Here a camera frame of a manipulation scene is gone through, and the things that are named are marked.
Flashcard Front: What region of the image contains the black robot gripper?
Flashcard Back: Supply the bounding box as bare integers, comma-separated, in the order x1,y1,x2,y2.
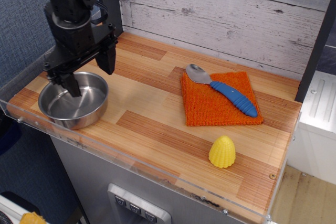
44,14,118,98

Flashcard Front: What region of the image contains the stainless steel pan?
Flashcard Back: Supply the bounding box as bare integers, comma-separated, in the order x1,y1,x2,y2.
38,72,109,130

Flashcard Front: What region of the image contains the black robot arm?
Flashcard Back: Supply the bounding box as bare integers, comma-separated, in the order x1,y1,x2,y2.
44,0,118,97

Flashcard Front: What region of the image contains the clear acrylic table guard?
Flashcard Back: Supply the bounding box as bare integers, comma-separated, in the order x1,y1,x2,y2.
0,10,302,224

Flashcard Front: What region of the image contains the grey toy fridge cabinet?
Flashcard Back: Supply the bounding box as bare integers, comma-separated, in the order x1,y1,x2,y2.
51,137,239,223

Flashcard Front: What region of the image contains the orange knitted cloth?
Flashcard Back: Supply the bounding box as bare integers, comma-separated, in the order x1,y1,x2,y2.
180,71,264,126

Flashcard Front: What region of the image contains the silver dispenser button panel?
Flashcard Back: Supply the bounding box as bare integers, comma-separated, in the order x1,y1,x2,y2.
107,183,172,223

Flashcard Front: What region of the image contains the yellow plastic corn piece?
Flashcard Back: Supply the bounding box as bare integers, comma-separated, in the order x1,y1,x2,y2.
208,135,236,168

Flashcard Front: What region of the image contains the blue handled metal spoon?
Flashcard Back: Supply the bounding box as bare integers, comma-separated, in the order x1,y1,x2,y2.
186,64,258,118

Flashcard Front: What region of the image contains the dark right vertical post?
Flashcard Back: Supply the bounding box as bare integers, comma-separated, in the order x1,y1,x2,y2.
295,0,335,103

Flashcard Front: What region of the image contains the white aluminium rail block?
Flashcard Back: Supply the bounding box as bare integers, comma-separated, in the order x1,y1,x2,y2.
287,71,335,184

